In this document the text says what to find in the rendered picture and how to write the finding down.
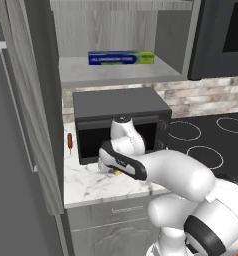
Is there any black toaster oven knob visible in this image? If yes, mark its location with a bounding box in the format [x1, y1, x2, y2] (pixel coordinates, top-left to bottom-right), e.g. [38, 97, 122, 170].
[155, 139, 166, 151]
[157, 119, 168, 131]

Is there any black toaster oven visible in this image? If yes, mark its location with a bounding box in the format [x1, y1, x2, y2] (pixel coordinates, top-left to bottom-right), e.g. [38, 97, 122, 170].
[72, 87, 173, 166]

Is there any pale grey door handle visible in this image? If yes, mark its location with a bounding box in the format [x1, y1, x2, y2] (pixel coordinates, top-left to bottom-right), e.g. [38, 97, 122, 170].
[0, 40, 38, 174]

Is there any black hob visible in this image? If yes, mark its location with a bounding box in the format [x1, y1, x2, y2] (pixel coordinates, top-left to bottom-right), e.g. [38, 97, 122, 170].
[165, 112, 238, 188]

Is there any grey drawer handle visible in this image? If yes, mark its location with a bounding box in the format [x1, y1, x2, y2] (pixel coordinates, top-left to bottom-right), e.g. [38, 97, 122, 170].
[111, 205, 145, 214]

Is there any grey open wall cabinet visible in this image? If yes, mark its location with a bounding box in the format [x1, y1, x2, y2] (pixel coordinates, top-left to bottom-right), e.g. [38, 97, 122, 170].
[50, 0, 203, 90]

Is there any brown corn dog on stick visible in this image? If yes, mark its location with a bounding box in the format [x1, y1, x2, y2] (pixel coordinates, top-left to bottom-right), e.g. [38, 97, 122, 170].
[67, 132, 74, 156]

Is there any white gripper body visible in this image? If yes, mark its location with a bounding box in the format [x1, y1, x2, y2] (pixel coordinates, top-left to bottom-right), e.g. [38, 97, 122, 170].
[97, 159, 118, 175]

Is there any blue and green foil box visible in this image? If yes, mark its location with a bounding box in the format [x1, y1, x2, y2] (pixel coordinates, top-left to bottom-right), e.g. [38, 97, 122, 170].
[87, 50, 155, 66]

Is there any grey base cabinet door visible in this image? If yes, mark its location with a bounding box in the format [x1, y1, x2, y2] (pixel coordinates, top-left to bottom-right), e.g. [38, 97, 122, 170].
[70, 225, 163, 256]

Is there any grey drawer front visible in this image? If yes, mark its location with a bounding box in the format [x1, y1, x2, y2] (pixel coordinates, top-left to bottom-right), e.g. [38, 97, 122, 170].
[65, 194, 163, 232]

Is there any dark grey microwave oven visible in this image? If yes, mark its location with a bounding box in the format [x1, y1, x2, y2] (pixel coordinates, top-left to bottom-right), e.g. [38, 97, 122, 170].
[187, 0, 238, 81]

